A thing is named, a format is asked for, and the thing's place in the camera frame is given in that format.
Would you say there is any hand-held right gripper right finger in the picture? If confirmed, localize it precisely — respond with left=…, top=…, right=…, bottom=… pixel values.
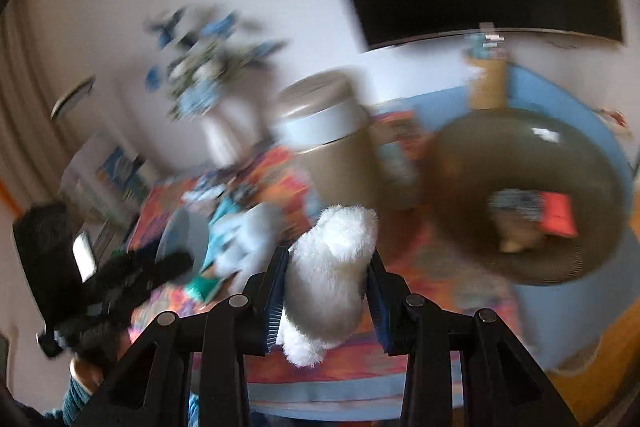
left=366, top=249, right=581, bottom=427

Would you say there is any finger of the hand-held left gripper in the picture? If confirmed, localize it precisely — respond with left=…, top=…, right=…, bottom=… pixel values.
left=125, top=251, right=197, bottom=303

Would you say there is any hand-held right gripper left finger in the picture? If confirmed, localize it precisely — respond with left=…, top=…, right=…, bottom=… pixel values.
left=62, top=246, right=291, bottom=427

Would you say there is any white plush toy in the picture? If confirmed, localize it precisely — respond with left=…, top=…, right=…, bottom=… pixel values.
left=276, top=204, right=379, bottom=368

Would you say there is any light blue plush toy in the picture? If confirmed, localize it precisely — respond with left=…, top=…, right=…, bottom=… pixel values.
left=157, top=202, right=287, bottom=303

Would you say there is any brown round basket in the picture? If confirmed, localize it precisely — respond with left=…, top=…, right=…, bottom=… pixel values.
left=427, top=108, right=632, bottom=289

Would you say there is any person's left forearm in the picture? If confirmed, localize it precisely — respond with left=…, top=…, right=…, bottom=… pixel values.
left=45, top=354, right=107, bottom=427

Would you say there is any floral tablecloth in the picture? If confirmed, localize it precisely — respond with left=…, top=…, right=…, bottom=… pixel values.
left=125, top=107, right=523, bottom=385

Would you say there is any white shelf unit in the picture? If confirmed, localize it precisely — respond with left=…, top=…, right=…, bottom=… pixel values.
left=60, top=132, right=153, bottom=250

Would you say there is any beige curtain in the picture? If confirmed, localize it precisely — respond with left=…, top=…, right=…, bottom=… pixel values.
left=0, top=7, right=68, bottom=220

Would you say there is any white vase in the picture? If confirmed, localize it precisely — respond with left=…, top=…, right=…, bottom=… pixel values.
left=200, top=94, right=268, bottom=168

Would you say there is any blue printed packet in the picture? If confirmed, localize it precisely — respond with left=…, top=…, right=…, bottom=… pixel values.
left=489, top=188, right=545, bottom=222

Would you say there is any brown cylinder with white lid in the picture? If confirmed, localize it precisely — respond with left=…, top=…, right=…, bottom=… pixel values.
left=272, top=69, right=418, bottom=214

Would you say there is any red packet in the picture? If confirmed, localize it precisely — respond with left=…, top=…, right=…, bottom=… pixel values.
left=541, top=193, right=577, bottom=237

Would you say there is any blue and white flower bouquet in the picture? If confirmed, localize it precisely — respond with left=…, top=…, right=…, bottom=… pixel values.
left=142, top=6, right=292, bottom=120

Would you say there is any wall air conditioner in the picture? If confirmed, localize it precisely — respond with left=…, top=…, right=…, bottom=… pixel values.
left=50, top=76, right=97, bottom=121

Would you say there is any pink handled bag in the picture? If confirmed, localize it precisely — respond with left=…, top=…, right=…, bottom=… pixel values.
left=464, top=34, right=510, bottom=111

